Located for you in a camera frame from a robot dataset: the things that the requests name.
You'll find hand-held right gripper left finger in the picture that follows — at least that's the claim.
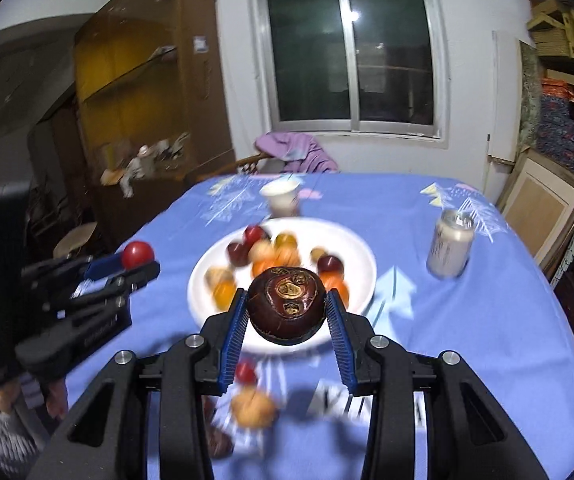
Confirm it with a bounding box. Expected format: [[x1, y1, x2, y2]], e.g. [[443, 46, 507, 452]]
[[24, 287, 250, 480]]

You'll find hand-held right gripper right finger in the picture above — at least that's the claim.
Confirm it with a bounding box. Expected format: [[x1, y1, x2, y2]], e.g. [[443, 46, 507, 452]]
[[324, 290, 552, 480]]

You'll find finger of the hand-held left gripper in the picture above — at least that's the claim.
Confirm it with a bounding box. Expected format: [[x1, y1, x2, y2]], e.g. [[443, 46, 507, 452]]
[[67, 260, 162, 311], [19, 254, 128, 303]]

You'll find small tangerine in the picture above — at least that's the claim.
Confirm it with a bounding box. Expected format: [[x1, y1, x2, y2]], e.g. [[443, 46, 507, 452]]
[[322, 274, 351, 311]]

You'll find large round loquat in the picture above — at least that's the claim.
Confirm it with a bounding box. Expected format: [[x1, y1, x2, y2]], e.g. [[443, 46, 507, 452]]
[[204, 266, 238, 288]]

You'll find white oval plate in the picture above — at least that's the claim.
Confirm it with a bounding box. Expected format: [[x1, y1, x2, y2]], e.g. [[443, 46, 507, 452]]
[[187, 216, 378, 356]]

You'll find dark red plum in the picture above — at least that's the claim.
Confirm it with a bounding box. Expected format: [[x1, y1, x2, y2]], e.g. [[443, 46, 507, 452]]
[[226, 242, 252, 268], [317, 255, 345, 276]]

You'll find large tangerine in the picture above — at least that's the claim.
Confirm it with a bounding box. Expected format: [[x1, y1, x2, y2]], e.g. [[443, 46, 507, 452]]
[[252, 255, 302, 275]]

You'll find spotted loquat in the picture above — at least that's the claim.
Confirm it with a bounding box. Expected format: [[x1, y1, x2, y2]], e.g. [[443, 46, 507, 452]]
[[230, 387, 278, 430]]

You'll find person's left hand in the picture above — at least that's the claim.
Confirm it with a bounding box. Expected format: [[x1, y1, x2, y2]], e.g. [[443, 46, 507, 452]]
[[0, 377, 70, 421]]

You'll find beige stool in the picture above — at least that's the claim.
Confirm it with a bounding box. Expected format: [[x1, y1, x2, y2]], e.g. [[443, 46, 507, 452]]
[[53, 224, 98, 261]]

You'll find crumpled white cloth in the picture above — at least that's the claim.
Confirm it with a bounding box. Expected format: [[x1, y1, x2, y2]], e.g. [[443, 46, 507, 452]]
[[99, 152, 155, 198]]

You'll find blue printed tablecloth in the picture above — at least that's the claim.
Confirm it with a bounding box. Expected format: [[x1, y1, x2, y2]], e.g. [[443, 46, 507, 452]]
[[64, 172, 574, 480]]

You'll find white paper cup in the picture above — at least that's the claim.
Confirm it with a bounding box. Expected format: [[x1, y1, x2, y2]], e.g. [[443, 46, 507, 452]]
[[259, 180, 302, 218]]

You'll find white drink can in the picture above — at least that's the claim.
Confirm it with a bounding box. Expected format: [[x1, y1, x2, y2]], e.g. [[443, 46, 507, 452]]
[[426, 208, 476, 279]]

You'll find wooden chair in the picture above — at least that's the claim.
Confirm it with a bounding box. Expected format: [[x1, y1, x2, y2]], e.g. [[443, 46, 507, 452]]
[[187, 152, 288, 183]]

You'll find wooden glass display cabinet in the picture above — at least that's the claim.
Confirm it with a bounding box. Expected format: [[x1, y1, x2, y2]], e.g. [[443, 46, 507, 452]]
[[27, 0, 235, 256]]

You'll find purple cloth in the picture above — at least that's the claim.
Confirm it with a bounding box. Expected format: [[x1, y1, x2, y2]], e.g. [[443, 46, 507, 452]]
[[254, 132, 340, 174]]

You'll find sliding glass window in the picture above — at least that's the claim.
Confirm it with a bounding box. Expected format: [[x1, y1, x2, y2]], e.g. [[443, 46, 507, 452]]
[[247, 0, 452, 150]]

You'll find white leaning board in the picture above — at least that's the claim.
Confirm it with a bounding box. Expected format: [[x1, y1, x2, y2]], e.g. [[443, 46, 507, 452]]
[[487, 30, 522, 166]]

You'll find marbled leaning panel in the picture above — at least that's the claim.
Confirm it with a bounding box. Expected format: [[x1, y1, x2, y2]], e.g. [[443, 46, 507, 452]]
[[518, 40, 542, 151]]

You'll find wooden picture frame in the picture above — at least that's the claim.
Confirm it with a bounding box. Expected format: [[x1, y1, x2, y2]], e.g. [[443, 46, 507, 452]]
[[496, 147, 574, 281]]

